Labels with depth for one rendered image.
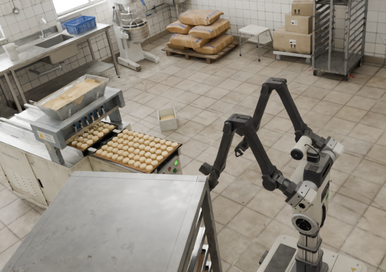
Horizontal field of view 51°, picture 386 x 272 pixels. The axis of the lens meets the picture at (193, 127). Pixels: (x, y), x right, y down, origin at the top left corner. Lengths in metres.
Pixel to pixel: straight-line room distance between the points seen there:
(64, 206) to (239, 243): 2.36
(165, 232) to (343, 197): 2.93
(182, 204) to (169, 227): 0.10
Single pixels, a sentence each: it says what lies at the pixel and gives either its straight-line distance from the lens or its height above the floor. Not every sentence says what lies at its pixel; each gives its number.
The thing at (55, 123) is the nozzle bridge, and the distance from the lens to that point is 3.28.
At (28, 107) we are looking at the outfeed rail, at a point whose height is 0.88.
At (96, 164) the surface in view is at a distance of 3.39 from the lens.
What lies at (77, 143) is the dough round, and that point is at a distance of 3.44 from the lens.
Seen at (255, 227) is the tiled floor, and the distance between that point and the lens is 3.63.
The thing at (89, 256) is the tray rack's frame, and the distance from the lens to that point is 1.16.
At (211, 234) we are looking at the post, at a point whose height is 1.58.
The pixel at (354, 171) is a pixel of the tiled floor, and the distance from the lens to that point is 4.24.
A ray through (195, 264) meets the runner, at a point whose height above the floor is 1.61.
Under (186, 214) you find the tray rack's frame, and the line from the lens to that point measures 1.18.
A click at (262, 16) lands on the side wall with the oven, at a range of 7.03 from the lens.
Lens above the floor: 2.63
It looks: 32 degrees down
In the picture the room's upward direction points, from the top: 10 degrees counter-clockwise
